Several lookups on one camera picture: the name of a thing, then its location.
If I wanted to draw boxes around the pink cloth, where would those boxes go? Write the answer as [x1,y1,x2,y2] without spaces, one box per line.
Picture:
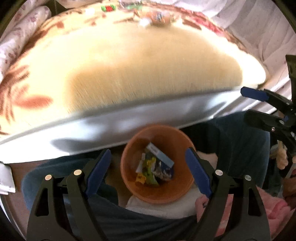
[195,185,292,234]

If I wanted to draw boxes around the green and white snack wrapper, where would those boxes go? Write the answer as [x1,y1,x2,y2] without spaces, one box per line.
[142,157,160,187]

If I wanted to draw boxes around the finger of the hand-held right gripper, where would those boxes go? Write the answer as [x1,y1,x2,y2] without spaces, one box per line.
[240,87,293,111]
[244,110,286,133]

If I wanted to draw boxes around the white cloth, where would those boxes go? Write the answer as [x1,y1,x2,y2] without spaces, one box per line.
[126,185,204,216]

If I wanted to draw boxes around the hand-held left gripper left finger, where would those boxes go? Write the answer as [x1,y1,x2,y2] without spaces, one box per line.
[26,149,112,241]

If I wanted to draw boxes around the dark blue barcode packet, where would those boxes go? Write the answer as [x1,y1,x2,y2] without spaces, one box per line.
[154,160,174,181]

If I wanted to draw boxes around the sheer white petal-print curtain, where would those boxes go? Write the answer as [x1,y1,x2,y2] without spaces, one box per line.
[159,0,296,116]

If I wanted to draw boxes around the person's dark blue jeans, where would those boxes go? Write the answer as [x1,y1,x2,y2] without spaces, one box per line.
[21,113,271,241]

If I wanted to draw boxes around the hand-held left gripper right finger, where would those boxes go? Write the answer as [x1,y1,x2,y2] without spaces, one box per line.
[185,147,271,241]

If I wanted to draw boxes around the orange plastic bin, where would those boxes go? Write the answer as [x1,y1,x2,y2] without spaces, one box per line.
[120,125,195,205]

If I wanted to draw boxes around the rolled pink floral quilt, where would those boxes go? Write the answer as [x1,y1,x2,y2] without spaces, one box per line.
[0,0,52,81]

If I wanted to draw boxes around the yellow floral plush blanket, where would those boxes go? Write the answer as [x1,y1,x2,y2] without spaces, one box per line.
[0,3,267,137]

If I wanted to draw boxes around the long blue and white box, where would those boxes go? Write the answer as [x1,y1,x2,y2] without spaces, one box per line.
[146,142,175,168]

